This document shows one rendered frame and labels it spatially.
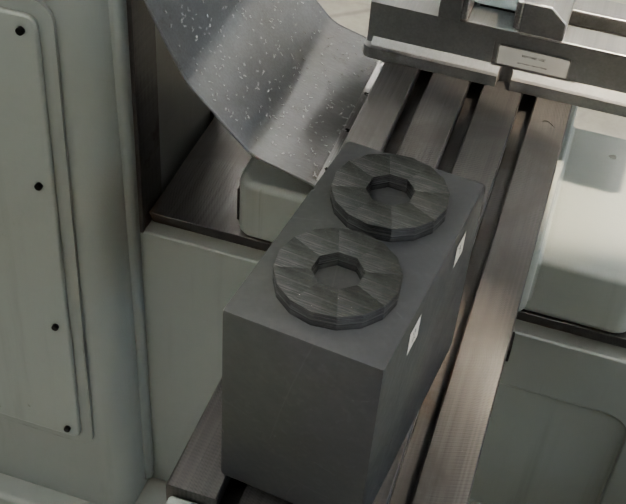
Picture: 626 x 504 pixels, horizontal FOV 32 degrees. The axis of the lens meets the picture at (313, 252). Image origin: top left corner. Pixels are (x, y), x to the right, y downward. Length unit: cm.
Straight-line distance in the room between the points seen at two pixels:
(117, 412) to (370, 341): 94
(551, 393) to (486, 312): 39
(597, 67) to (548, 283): 25
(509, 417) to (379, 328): 74
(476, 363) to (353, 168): 24
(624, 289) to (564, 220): 11
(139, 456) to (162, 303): 33
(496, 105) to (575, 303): 25
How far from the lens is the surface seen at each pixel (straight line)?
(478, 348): 100
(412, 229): 80
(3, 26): 126
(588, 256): 129
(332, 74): 142
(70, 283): 146
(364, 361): 72
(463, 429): 94
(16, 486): 184
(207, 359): 155
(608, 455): 149
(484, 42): 132
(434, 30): 133
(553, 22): 129
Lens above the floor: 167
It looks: 42 degrees down
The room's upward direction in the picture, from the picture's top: 5 degrees clockwise
